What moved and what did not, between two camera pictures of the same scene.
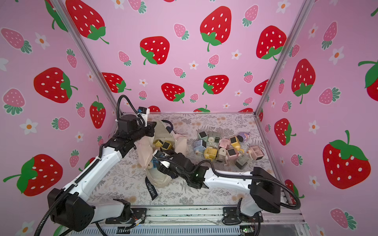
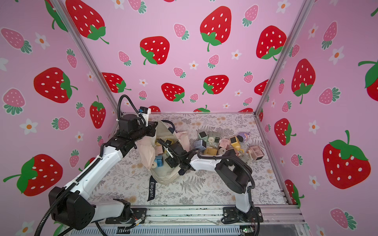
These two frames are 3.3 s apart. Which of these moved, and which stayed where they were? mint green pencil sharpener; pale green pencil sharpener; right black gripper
Moved: right black gripper
Stayed: mint green pencil sharpener; pale green pencil sharpener
